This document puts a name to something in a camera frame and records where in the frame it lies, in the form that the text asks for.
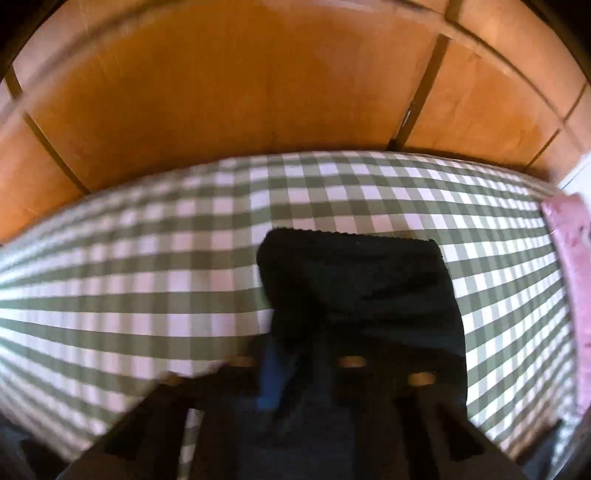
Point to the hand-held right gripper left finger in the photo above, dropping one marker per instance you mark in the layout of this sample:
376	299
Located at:
273	383

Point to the green white checked bedsheet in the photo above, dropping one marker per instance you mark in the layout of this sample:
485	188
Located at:
138	277

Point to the pink cloth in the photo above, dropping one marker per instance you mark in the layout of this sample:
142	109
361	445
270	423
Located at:
570	240

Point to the wooden wardrobe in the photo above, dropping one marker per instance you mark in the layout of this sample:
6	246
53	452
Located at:
231	92

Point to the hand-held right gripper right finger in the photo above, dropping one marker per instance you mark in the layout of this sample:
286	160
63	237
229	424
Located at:
418	415

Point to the black pants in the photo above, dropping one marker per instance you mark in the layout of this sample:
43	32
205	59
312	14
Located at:
360	295

